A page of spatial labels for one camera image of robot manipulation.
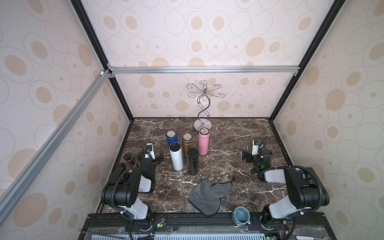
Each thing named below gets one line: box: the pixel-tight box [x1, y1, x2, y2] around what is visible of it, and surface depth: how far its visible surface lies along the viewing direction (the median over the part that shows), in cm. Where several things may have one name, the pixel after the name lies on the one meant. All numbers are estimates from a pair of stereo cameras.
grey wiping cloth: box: [188, 180, 233, 216], surface depth 81 cm
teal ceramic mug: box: [231, 206, 251, 226], surface depth 74 cm
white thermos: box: [169, 142, 184, 171], surface depth 79 cm
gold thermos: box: [182, 132, 194, 164], surface depth 83 cm
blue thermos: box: [166, 130, 178, 147], surface depth 85 cm
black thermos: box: [187, 147, 200, 176], surface depth 82 cm
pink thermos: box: [198, 127, 211, 156], surface depth 89 cm
